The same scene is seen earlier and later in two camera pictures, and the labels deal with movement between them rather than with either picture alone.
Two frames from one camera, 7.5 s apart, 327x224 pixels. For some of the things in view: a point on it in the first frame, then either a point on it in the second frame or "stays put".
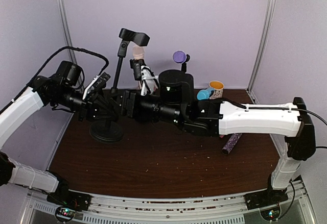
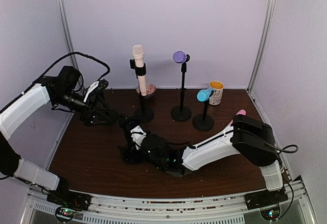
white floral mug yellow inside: x=218 y=86 stays put
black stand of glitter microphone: x=108 y=130 → x=177 y=170
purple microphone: x=179 y=56 stays put
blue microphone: x=205 y=94 stays put
